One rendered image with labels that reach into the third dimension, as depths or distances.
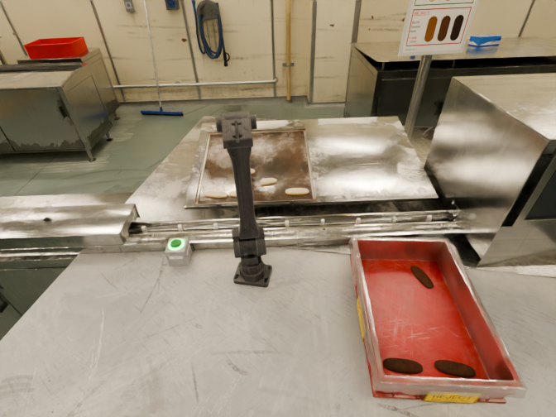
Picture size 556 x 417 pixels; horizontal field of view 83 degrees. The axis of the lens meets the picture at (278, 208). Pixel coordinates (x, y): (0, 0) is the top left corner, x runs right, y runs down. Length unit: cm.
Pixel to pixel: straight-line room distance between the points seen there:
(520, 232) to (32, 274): 176
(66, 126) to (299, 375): 335
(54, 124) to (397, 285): 346
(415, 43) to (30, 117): 341
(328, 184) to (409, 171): 38
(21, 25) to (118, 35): 119
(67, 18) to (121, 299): 449
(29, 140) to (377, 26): 427
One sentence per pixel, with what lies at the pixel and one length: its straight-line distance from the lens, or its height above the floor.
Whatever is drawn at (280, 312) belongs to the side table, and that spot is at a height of 82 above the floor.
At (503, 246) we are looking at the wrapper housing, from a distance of 125.
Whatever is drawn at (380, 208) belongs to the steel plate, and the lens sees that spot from 141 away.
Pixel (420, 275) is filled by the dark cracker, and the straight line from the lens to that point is 117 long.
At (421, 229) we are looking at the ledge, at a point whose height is 86.
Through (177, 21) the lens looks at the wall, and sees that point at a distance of 480.
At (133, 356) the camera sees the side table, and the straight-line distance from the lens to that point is 104.
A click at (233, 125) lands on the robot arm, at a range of 85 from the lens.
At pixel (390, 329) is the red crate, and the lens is 102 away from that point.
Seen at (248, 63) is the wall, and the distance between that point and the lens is 476.
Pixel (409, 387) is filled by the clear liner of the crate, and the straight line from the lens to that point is 87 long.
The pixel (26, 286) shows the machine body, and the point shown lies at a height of 64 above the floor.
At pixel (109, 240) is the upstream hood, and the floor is 89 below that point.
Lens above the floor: 168
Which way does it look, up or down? 39 degrees down
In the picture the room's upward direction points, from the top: 2 degrees counter-clockwise
